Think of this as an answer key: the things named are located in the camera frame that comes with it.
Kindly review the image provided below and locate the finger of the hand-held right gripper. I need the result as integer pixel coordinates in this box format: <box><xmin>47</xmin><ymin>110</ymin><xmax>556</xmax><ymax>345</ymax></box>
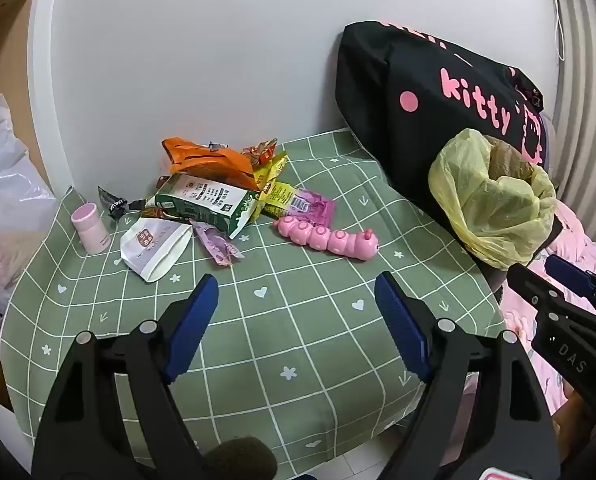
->
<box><xmin>545</xmin><ymin>254</ymin><xmax>596</xmax><ymax>321</ymax></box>
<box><xmin>507</xmin><ymin>262</ymin><xmax>596</xmax><ymax>336</ymax></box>

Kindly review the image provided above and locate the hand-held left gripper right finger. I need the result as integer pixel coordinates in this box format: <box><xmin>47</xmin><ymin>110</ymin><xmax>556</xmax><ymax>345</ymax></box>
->
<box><xmin>374</xmin><ymin>270</ymin><xmax>562</xmax><ymax>480</ymax></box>

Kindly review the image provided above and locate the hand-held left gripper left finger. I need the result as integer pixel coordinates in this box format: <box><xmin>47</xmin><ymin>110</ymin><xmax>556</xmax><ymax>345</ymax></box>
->
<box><xmin>32</xmin><ymin>274</ymin><xmax>220</xmax><ymax>480</ymax></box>

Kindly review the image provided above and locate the dark waste bin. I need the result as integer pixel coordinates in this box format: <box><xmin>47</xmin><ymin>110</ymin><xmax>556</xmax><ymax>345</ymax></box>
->
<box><xmin>470</xmin><ymin>210</ymin><xmax>564</xmax><ymax>306</ymax></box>

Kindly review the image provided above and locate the pink and purple strip wrapper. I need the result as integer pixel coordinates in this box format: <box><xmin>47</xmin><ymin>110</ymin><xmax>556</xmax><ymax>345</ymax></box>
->
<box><xmin>190</xmin><ymin>220</ymin><xmax>246</xmax><ymax>266</ymax></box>

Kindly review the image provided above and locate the white snack pouch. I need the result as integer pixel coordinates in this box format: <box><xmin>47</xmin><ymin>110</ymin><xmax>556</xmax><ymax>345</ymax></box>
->
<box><xmin>120</xmin><ymin>216</ymin><xmax>193</xmax><ymax>283</ymax></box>

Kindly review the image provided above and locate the green and white carton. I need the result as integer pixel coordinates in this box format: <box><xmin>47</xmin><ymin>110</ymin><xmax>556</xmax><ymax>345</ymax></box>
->
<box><xmin>145</xmin><ymin>172</ymin><xmax>263</xmax><ymax>240</ymax></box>

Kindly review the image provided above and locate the black wrapper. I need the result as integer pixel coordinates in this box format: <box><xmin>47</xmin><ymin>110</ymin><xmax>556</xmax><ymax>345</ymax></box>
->
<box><xmin>98</xmin><ymin>186</ymin><xmax>146</xmax><ymax>218</ymax></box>

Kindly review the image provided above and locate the yellow wrapper with green label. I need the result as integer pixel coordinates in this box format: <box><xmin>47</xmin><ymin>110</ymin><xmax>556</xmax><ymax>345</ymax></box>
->
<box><xmin>258</xmin><ymin>180</ymin><xmax>309</xmax><ymax>218</ymax></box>

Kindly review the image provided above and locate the orange snack packet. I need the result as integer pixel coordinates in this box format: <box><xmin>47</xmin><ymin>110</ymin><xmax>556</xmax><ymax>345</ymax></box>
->
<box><xmin>162</xmin><ymin>137</ymin><xmax>261</xmax><ymax>192</ymax></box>

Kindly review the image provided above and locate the plain yellow wrapper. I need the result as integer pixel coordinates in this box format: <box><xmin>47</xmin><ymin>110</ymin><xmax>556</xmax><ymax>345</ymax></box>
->
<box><xmin>253</xmin><ymin>152</ymin><xmax>289</xmax><ymax>193</ymax></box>

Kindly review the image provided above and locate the red and gold patterned wrapper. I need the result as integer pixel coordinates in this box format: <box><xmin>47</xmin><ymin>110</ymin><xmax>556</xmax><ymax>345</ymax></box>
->
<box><xmin>242</xmin><ymin>138</ymin><xmax>279</xmax><ymax>166</ymax></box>

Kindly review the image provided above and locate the person's left forearm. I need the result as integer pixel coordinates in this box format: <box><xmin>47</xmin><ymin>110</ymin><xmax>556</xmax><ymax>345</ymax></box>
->
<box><xmin>200</xmin><ymin>450</ymin><xmax>279</xmax><ymax>480</ymax></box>

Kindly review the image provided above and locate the pink floral blanket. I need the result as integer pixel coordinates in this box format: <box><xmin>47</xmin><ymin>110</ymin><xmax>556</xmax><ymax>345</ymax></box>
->
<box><xmin>458</xmin><ymin>200</ymin><xmax>596</xmax><ymax>421</ymax></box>

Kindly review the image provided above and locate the green checked cloth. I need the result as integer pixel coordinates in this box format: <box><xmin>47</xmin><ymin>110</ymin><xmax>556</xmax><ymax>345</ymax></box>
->
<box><xmin>0</xmin><ymin>127</ymin><xmax>509</xmax><ymax>466</ymax></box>

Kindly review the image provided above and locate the pink caterpillar toy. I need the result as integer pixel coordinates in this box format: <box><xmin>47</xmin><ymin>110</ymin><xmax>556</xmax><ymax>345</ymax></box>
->
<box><xmin>273</xmin><ymin>215</ymin><xmax>381</xmax><ymax>257</ymax></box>

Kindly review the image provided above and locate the small pink bottle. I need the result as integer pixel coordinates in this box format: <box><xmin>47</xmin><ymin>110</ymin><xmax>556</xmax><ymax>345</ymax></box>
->
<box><xmin>71</xmin><ymin>203</ymin><xmax>111</xmax><ymax>254</ymax></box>

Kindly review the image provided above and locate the striped beige curtain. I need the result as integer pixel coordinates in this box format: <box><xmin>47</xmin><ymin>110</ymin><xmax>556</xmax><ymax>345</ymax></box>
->
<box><xmin>548</xmin><ymin>0</ymin><xmax>596</xmax><ymax>256</ymax></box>

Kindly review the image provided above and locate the black hello kitty bag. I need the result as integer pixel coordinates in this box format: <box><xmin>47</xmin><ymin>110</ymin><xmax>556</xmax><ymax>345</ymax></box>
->
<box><xmin>335</xmin><ymin>20</ymin><xmax>549</xmax><ymax>256</ymax></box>

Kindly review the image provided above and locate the white plastic bag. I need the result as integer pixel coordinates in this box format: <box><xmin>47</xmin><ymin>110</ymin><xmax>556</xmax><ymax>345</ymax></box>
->
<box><xmin>0</xmin><ymin>94</ymin><xmax>58</xmax><ymax>356</ymax></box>

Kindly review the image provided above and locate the white cable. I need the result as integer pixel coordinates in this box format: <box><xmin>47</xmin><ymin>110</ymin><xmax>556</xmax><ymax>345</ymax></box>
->
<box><xmin>550</xmin><ymin>0</ymin><xmax>565</xmax><ymax>63</ymax></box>

